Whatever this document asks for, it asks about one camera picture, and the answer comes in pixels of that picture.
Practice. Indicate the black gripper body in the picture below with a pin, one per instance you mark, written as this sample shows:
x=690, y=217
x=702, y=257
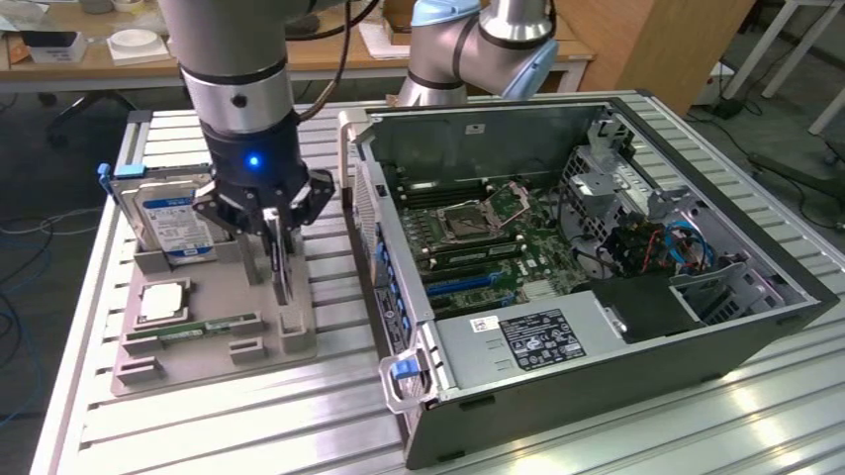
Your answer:
x=254, y=148

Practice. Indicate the black graphics card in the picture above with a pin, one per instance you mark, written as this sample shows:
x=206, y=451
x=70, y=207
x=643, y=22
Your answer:
x=282, y=277

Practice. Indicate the RAM slot white clips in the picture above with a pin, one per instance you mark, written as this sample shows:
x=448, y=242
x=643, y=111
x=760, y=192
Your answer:
x=441, y=183
x=444, y=194

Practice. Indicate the grey parts rack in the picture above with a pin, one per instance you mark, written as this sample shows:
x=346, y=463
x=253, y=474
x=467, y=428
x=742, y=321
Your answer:
x=212, y=297

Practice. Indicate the silver CPU chip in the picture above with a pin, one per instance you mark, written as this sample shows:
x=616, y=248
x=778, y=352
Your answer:
x=162, y=301

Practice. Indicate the CPU socket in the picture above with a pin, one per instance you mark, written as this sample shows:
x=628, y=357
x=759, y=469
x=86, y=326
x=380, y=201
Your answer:
x=465, y=222

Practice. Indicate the green RAM stick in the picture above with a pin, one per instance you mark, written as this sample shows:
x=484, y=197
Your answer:
x=476, y=252
x=198, y=329

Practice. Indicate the white papers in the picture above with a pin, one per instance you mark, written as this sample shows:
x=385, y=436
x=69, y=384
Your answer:
x=384, y=47

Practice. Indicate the wooden desk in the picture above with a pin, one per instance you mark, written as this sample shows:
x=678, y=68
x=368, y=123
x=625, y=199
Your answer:
x=100, y=69

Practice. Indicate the blue expansion slot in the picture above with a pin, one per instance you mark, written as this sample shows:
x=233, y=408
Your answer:
x=463, y=286

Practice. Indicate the metal socket cover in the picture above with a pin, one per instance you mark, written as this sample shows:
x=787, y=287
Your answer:
x=512, y=203

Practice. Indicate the cardboard box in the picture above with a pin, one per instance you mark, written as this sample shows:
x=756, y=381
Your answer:
x=397, y=12

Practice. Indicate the white cup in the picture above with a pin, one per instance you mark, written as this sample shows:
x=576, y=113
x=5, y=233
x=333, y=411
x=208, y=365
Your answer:
x=128, y=4

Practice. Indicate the white box with dark top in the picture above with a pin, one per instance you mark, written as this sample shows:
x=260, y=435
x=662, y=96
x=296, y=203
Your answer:
x=58, y=52

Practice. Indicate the green motherboard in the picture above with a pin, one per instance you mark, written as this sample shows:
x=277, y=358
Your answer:
x=541, y=257

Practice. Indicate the grey cup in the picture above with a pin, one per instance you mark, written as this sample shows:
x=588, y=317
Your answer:
x=98, y=6

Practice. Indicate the blue case latch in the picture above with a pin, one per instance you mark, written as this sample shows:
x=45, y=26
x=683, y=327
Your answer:
x=405, y=372

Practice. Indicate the silver chipset heatsink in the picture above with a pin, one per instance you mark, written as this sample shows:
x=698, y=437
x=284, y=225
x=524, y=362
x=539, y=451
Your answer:
x=543, y=291

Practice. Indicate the grey power supply unit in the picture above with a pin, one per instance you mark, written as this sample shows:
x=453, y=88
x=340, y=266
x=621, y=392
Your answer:
x=463, y=356

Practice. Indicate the tall metal disk bay cage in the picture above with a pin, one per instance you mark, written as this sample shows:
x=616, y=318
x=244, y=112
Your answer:
x=595, y=208

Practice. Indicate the black plastic shroud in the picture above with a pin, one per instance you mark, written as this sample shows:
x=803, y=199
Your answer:
x=640, y=307

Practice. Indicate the wooden cabinet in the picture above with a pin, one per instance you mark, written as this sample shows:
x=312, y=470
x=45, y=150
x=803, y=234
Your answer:
x=660, y=49

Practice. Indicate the black power adapter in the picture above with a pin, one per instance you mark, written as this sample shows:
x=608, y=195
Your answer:
x=728, y=109

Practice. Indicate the low metal disk bay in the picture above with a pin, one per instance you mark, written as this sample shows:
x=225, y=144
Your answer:
x=727, y=292

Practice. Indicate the black floor stand base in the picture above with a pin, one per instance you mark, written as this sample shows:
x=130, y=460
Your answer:
x=806, y=173

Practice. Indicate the hard disk with blue bracket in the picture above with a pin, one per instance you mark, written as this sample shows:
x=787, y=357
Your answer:
x=169, y=232

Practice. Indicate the white table frame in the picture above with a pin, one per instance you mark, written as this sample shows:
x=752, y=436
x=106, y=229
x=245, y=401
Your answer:
x=759, y=49

